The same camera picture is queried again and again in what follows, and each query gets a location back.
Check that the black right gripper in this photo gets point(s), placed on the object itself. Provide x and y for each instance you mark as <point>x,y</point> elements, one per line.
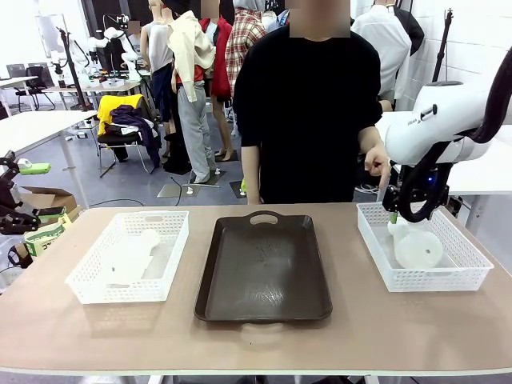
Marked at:
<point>440,188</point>

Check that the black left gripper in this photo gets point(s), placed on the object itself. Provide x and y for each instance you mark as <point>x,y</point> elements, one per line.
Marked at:
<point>6,202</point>

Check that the translucent white conical flask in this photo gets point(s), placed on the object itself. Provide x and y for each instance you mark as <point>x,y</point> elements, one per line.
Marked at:
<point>416,250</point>

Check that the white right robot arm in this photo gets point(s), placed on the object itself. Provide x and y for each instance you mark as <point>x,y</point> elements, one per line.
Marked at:
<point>440,112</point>

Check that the person's left forearm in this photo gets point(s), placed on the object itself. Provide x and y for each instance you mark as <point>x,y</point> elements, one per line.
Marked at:
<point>370,138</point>

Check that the person's right forearm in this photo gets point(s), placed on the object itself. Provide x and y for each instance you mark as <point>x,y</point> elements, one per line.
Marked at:
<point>250,172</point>

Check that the person's left hand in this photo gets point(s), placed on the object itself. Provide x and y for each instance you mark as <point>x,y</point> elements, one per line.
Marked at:
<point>378,162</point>

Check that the person's right hand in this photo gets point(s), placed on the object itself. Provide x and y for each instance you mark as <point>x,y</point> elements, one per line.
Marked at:
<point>254,198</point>

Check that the open cardboard box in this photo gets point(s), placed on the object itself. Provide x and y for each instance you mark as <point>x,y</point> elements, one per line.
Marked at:
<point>52,198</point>

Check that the green and white paper bag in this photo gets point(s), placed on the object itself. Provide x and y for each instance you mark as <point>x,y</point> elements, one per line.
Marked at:
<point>44,236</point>

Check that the large white side table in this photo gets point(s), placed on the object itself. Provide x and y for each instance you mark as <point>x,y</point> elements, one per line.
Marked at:
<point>36,128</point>

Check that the white perforated basket with flask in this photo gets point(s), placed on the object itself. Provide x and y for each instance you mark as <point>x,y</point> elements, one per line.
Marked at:
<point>468,256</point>

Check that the yellow garment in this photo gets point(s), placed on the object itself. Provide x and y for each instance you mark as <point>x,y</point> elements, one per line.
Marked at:
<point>106,110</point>

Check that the black office chair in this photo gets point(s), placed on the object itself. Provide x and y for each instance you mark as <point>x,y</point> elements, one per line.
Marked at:
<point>36,86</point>

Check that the white plastic capped bottle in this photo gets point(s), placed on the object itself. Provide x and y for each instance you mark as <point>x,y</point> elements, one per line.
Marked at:
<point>138,252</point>

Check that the dark purple garment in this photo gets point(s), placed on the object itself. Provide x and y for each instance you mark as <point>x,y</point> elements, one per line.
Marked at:
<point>138,122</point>

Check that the person torso in black sweater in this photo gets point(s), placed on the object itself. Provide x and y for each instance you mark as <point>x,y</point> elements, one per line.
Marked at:
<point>304,120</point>

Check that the white perforated basket with bottle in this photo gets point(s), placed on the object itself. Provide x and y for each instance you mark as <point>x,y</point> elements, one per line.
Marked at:
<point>172,228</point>

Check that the mannequin with white shirt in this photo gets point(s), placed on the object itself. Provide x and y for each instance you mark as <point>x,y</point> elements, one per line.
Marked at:
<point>390,44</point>

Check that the black slim tripod stand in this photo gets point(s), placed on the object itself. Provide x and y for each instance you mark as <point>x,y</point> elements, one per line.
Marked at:
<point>443,48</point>

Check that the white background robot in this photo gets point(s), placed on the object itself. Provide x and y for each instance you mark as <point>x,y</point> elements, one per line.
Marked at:
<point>108,40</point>

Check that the mannequin with white tank top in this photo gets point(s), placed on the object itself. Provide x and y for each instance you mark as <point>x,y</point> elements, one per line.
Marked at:
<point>158,52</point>

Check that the mannequin with cream jacket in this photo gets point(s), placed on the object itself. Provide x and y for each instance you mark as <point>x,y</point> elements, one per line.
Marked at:
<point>192,80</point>

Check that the mannequin with plaid shirt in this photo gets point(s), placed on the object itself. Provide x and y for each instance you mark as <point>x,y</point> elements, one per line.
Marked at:
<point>246,44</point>

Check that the mannequin with red vest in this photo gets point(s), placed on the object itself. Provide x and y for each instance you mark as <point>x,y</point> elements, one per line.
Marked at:
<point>222,68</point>

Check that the black metal frame chair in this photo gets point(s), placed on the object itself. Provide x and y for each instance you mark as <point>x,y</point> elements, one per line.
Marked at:
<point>120,140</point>

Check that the grey mannequin base plate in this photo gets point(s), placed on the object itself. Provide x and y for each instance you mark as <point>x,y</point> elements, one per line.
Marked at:
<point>238,189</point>
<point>178,190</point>

